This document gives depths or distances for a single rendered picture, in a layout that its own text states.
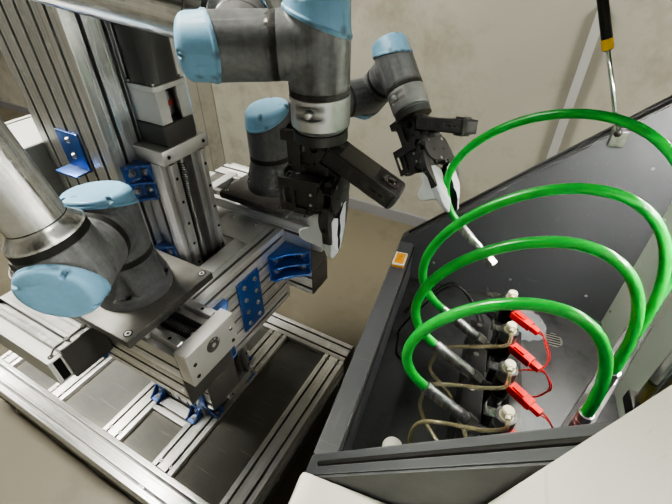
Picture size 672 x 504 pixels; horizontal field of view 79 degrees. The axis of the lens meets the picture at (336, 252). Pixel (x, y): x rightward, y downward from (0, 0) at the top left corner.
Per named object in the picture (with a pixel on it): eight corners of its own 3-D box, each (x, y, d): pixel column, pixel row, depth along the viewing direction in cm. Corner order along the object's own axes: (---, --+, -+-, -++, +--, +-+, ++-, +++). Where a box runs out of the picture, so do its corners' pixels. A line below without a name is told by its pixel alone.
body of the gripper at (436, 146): (424, 176, 87) (406, 123, 87) (457, 160, 80) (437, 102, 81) (400, 180, 82) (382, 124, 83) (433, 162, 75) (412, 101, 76)
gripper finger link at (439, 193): (430, 219, 82) (418, 175, 83) (454, 209, 77) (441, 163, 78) (420, 220, 80) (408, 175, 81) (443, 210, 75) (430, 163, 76)
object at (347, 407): (394, 283, 122) (400, 240, 113) (409, 286, 121) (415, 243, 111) (315, 494, 77) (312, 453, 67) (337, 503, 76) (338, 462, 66)
